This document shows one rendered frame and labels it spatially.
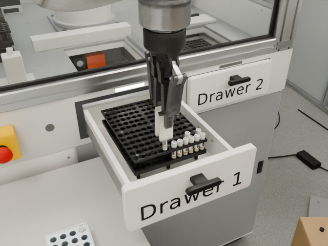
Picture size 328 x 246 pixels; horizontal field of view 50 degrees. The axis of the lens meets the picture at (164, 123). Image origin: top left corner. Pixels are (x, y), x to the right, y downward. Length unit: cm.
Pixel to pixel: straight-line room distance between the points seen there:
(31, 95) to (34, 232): 30
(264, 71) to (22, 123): 70
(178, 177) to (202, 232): 83
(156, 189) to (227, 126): 57
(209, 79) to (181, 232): 65
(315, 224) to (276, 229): 116
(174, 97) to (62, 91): 33
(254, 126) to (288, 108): 153
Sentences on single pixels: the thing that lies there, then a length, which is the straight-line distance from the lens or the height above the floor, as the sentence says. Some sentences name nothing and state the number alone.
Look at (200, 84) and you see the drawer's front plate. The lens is 101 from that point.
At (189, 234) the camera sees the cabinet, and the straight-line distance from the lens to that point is 145.
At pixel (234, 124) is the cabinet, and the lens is 120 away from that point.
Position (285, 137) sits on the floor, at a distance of 245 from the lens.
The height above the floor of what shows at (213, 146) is 87.
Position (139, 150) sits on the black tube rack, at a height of 90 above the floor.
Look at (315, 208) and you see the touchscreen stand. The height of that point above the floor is 3.
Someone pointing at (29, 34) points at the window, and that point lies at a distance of 83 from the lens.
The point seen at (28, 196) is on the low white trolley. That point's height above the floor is 76.
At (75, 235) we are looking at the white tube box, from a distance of 76.
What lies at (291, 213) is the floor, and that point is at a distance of 195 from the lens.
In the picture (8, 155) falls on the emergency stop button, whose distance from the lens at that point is 85.
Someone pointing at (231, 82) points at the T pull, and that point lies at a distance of 102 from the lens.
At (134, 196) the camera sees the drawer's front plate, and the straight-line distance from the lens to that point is 65.
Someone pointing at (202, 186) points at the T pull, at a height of 91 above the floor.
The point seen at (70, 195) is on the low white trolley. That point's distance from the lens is 88.
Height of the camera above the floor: 137
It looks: 34 degrees down
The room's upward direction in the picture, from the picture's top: straight up
